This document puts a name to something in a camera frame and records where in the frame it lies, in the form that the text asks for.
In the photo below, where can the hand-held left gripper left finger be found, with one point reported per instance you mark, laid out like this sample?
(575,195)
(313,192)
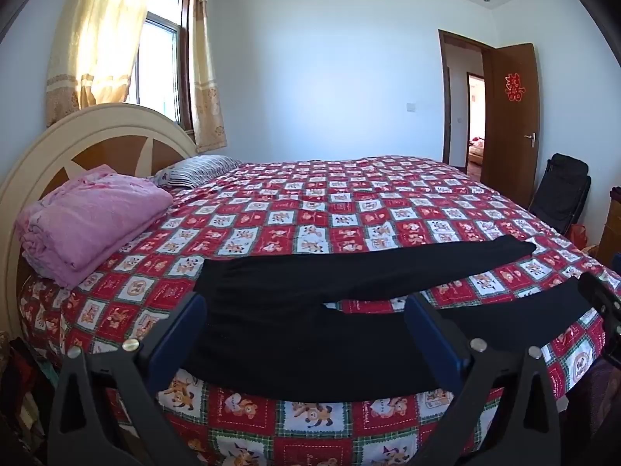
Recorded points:
(175,337)

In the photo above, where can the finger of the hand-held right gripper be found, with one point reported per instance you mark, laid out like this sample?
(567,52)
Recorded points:
(599,298)

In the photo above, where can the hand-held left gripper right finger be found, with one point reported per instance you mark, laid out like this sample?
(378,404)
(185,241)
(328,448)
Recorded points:
(432,344)

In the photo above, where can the black pants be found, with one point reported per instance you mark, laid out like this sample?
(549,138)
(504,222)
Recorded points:
(291,301)

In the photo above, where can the red bag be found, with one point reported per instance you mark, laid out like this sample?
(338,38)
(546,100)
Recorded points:
(578,235)

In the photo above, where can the wooden cabinet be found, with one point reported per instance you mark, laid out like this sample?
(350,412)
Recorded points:
(611,233)

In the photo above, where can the black folding chair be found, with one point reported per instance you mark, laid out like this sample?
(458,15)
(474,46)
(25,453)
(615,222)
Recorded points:
(558,194)

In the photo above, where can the folded pink blanket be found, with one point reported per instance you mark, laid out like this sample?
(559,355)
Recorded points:
(97,218)

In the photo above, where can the pile of clothes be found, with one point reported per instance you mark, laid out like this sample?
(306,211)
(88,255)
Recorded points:
(24,398)

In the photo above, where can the red checked printed bedspread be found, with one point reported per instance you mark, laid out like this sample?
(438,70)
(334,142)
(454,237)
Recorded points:
(339,204)

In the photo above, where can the striped pillow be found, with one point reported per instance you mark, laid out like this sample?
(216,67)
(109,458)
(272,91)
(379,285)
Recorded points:
(199,170)

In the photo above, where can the brown wooden door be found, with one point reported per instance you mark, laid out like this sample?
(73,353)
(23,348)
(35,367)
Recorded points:
(504,145)

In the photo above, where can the cream and brown headboard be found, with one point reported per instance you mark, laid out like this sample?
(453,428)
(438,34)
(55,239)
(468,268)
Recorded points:
(29,165)

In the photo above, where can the red paper door decoration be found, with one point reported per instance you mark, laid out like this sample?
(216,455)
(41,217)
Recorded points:
(514,88)

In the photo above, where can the narrow yellow curtain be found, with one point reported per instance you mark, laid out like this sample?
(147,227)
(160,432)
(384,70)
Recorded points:
(203,82)

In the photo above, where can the window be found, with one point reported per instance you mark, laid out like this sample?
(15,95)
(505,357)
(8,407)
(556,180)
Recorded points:
(155,58)

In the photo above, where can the wide yellow curtain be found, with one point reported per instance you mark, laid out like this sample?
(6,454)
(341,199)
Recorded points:
(97,34)

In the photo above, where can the brown door frame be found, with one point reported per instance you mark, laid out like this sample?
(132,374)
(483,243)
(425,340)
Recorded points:
(444,97)

